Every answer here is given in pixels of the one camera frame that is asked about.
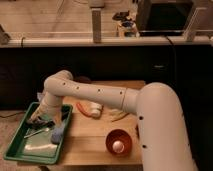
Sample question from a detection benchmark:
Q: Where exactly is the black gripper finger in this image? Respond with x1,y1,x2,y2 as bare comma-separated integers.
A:
26,120,54,129

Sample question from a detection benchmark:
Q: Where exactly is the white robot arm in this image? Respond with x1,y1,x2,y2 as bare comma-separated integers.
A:
30,70,198,171

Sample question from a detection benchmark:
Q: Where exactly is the green plastic tray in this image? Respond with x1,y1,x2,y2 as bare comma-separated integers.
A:
4,102,63,164

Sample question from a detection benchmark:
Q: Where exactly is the silver utensil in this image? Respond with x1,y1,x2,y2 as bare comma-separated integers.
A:
24,128,50,139

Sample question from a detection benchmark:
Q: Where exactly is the orange carrot toy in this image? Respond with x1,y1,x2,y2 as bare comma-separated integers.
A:
76,102,92,118

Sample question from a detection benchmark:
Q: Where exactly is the yellow banana toy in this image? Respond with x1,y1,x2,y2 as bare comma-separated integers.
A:
109,110,127,122

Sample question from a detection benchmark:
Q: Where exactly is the white egg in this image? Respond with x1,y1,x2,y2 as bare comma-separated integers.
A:
112,140,124,153

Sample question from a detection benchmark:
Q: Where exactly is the orange bowl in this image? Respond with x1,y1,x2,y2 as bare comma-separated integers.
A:
105,129,132,156

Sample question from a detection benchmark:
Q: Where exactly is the black monitor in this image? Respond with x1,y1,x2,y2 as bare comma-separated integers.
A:
136,0,194,36

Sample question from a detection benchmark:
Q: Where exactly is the metal frame post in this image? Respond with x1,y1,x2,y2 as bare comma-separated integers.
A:
88,0,104,43

